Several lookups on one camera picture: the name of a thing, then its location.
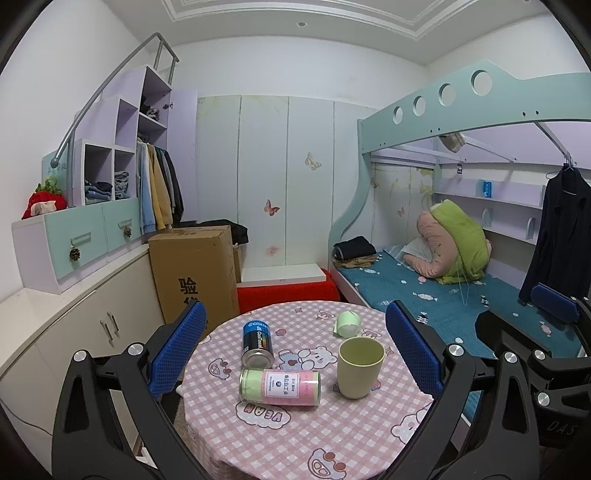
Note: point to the green and pink clear canister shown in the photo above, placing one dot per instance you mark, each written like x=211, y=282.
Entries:
x=281, y=386

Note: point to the teal bunk bed frame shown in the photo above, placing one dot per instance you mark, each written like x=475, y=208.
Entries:
x=461, y=115

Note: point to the white wardrobe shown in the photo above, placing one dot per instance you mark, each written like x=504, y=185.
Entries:
x=286, y=184

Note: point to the blue metal can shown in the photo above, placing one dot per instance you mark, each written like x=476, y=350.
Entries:
x=256, y=344

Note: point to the beige cloth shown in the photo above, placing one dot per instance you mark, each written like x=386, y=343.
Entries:
x=453, y=142

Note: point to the white pillow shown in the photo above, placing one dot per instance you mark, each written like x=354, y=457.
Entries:
x=413, y=251

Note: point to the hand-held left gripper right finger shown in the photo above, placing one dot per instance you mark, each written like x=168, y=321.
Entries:
x=413, y=353

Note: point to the pink butterfly sticker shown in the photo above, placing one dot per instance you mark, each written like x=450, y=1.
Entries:
x=272, y=207

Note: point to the light blue hanging shirt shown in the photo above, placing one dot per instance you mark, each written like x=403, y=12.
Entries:
x=145, y=194

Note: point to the blue printed bedsheet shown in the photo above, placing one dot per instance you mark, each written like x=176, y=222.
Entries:
x=415, y=300

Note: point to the grey metal handrail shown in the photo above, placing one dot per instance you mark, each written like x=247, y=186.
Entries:
x=99, y=90

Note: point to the red storage box white lid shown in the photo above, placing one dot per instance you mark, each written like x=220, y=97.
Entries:
x=286, y=296

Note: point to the red strawberry plush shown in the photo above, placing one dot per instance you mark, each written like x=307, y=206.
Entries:
x=44, y=203

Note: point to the tan folded clothes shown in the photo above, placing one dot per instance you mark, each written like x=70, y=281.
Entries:
x=355, y=263

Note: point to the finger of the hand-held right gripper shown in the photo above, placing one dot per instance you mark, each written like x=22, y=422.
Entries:
x=491, y=330
x=554, y=302

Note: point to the black clothes pile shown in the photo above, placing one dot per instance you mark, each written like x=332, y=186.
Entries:
x=238, y=233

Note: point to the brown cardboard box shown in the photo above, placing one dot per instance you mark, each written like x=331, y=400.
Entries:
x=194, y=265

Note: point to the pink checkered tablecloth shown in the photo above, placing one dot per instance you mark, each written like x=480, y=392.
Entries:
x=295, y=438

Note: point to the small light green cup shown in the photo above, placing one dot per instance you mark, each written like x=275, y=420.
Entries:
x=347, y=323

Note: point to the pine cone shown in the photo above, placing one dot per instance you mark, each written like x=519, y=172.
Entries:
x=75, y=254
x=128, y=232

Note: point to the black hanging jacket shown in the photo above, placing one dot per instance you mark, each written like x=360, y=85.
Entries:
x=558, y=230

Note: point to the green and pink quilt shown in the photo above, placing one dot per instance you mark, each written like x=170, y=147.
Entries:
x=457, y=240

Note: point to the yellow butterfly sticker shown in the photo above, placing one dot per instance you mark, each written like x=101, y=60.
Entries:
x=313, y=161

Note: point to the white board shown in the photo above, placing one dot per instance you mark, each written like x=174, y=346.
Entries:
x=281, y=273

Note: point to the small blue box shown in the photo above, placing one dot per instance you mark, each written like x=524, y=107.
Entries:
x=487, y=189

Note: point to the hanging clothes in wardrobe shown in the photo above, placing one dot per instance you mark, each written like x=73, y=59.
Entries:
x=160, y=194

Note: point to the teal drawer cabinet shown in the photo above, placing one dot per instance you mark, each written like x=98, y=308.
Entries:
x=69, y=240

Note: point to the white wall shelf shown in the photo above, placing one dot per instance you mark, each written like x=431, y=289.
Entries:
x=503, y=203

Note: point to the white low cabinet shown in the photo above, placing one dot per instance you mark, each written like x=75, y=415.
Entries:
x=69, y=327

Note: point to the black folded clothes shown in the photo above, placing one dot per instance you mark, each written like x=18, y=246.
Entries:
x=354, y=247

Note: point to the folded jeans stack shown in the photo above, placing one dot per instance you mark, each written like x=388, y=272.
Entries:
x=98, y=191
x=122, y=184

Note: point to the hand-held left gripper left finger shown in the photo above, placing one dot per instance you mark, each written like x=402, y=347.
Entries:
x=178, y=353

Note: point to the large light green cup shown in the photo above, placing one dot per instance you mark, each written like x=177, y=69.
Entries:
x=358, y=378

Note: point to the dark folded clothes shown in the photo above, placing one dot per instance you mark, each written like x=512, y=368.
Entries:
x=150, y=112

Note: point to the purple stair shelf unit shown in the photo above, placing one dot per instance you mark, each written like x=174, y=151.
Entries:
x=127, y=120

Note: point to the dark hanging jackets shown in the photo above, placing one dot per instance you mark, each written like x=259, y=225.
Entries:
x=174, y=189

